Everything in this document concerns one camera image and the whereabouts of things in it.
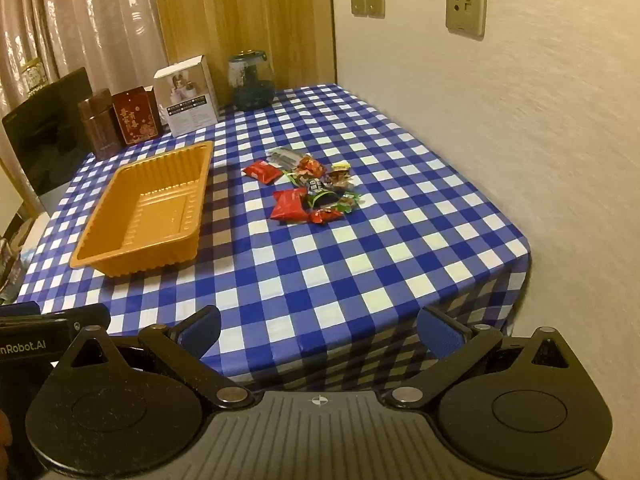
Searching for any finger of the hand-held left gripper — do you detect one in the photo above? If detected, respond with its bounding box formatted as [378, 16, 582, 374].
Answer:
[0, 304, 112, 333]
[0, 302, 42, 318]

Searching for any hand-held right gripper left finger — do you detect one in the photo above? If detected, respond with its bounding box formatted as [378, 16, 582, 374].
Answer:
[62, 305, 253, 411]

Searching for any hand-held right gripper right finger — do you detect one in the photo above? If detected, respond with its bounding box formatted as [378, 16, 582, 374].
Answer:
[384, 306, 576, 409]

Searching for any orange plastic tray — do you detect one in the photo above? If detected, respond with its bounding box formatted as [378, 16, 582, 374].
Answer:
[69, 141, 215, 278]

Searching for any small red snack packet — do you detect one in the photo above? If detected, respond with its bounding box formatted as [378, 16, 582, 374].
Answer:
[243, 160, 281, 183]

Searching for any pile of mixed snacks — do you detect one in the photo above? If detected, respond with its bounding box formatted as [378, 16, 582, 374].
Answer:
[242, 146, 366, 225]

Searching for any clear snack packet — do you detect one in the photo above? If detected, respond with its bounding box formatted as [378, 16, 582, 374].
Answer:
[267, 147, 302, 167]

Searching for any blue white checked tablecloth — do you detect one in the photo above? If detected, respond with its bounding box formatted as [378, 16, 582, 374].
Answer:
[15, 82, 532, 396]

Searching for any brown wooden box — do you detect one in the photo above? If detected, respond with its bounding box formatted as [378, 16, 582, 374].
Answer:
[77, 88, 123, 161]

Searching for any red patterned tin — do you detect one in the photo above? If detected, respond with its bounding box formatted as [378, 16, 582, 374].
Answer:
[111, 86, 162, 147]

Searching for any patterned white object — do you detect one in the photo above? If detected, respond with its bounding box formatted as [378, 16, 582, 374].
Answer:
[22, 57, 49, 97]

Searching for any white product box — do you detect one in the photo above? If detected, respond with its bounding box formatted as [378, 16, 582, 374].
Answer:
[153, 55, 219, 137]

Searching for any glass jar with dark contents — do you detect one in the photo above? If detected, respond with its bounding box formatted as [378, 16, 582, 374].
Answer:
[228, 50, 276, 111]

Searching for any pale curtain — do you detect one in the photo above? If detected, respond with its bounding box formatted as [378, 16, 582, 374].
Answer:
[0, 0, 171, 131]

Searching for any wooden panel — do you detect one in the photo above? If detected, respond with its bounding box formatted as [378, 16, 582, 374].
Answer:
[150, 0, 341, 108]

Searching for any large beige wall plate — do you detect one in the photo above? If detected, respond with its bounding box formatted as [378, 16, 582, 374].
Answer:
[446, 0, 487, 37]

